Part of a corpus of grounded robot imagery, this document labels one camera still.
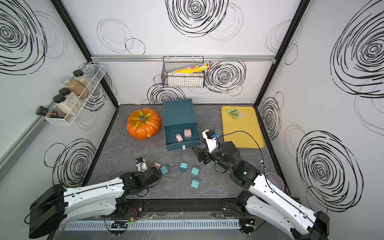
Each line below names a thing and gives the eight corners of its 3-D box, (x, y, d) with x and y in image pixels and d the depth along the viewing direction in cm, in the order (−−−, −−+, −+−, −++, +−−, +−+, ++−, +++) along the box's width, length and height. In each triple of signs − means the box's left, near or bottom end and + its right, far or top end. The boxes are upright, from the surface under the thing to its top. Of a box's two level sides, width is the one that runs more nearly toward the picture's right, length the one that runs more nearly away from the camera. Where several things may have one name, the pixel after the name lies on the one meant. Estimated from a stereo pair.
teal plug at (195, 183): (190, 186, 83) (190, 185, 81) (193, 178, 85) (193, 176, 84) (197, 189, 82) (197, 188, 80) (200, 181, 84) (200, 179, 83)
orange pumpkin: (129, 142, 100) (122, 132, 90) (136, 120, 113) (131, 108, 103) (158, 142, 100) (154, 132, 90) (162, 120, 113) (159, 108, 103)
